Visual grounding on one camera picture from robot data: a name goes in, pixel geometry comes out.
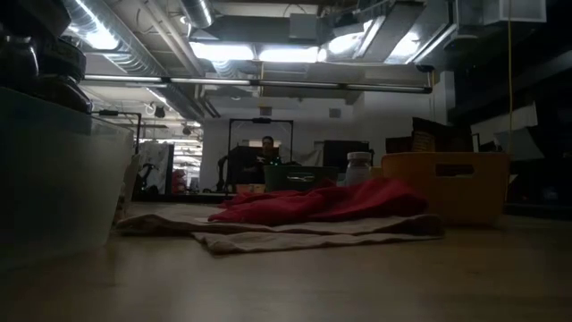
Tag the white-lidded spice jar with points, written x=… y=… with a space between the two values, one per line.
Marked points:
x=358 y=167

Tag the small brown spice pouch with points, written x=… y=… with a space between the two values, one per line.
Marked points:
x=397 y=144

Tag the brown pouch with white label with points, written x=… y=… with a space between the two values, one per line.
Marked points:
x=423 y=141

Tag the large clear plastic bin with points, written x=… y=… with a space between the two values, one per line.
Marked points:
x=58 y=179

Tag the ceiling light panel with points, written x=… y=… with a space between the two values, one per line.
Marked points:
x=221 y=51

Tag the horizontal metal ceiling conduit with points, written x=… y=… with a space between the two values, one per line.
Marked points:
x=214 y=81

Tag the grey ceiling box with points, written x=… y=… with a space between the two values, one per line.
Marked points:
x=303 y=27

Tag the person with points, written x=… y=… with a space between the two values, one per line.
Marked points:
x=267 y=154

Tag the black background monitor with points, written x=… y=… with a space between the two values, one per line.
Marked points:
x=344 y=154

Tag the red cloth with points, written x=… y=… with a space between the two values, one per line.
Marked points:
x=335 y=201

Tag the yellow plastic bin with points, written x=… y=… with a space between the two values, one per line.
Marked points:
x=411 y=192

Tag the round silver air duct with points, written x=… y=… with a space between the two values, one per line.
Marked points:
x=199 y=11

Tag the black background frame stand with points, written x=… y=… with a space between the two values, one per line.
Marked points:
x=261 y=120

